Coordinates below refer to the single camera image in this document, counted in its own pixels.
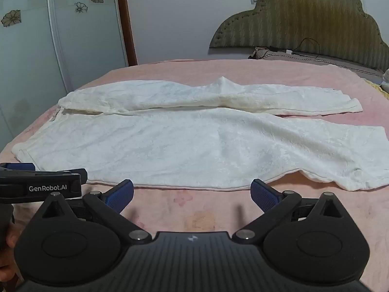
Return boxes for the white floral wardrobe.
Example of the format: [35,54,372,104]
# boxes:
[0,0,129,148]

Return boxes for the white pants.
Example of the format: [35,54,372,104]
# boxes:
[10,76,389,192]

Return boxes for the olive green padded headboard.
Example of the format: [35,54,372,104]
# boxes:
[209,0,389,70]

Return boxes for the brown wooden door frame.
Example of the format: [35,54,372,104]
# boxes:
[115,0,139,67]

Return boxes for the black charging cable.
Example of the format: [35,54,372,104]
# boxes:
[266,38,321,59]

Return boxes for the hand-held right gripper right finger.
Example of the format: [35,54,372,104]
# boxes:
[232,179,347,244]

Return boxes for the person's left hand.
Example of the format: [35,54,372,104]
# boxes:
[0,220,22,283]

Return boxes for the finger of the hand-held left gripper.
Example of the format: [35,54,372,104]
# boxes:
[0,168,88,186]
[0,163,37,172]

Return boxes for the pink bed blanket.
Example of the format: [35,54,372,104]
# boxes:
[0,59,389,292]

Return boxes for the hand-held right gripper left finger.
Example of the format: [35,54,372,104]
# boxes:
[41,179,152,244]

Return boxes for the yellow cloth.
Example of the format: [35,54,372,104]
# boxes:
[369,77,389,98]

